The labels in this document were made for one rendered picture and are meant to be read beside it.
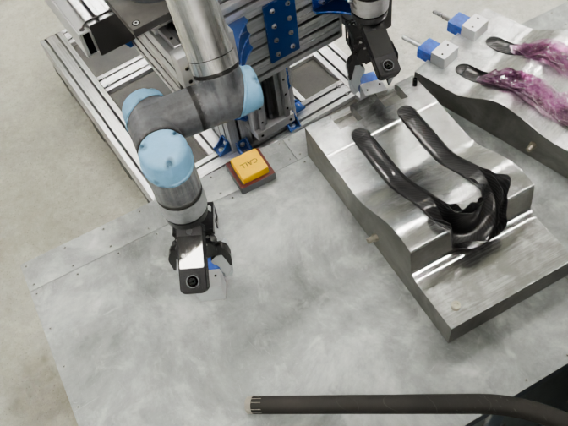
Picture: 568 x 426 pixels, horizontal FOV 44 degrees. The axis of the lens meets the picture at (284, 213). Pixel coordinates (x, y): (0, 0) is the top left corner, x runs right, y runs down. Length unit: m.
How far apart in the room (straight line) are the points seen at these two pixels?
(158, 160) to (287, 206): 0.46
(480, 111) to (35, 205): 1.69
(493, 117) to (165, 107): 0.70
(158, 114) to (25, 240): 1.54
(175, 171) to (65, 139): 1.82
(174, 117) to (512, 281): 0.63
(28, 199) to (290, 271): 1.53
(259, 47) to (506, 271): 0.83
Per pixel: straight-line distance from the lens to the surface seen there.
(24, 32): 3.35
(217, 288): 1.29
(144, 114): 1.10
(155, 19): 1.49
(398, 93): 1.50
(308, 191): 1.43
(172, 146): 1.02
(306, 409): 1.17
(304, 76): 2.48
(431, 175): 1.33
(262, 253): 1.36
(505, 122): 1.49
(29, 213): 2.65
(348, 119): 1.46
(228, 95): 1.11
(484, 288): 1.26
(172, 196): 1.06
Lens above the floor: 1.96
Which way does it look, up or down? 55 degrees down
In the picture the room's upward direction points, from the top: 10 degrees counter-clockwise
